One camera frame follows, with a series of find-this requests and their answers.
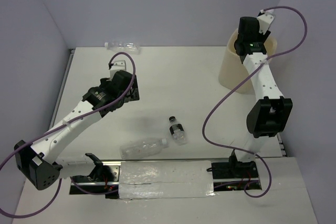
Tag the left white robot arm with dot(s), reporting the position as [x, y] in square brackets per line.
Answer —
[40, 161]

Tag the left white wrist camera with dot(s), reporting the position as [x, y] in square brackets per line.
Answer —
[117, 66]

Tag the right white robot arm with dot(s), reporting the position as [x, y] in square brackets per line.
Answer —
[269, 115]

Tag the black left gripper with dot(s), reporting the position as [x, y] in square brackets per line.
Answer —
[133, 95]

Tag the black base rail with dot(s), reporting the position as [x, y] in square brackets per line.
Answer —
[228, 174]

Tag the small black label bottle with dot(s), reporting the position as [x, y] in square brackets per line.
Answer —
[177, 131]

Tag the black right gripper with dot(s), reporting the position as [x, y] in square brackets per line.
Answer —
[262, 39]

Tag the beige plastic bin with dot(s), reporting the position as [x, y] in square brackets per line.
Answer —
[232, 71]

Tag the clear bottle at back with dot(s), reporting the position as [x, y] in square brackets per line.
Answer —
[120, 46]

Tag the large clear front bottle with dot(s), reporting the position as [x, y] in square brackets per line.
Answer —
[143, 148]

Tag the white foil cover sheet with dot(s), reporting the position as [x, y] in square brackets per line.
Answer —
[165, 179]

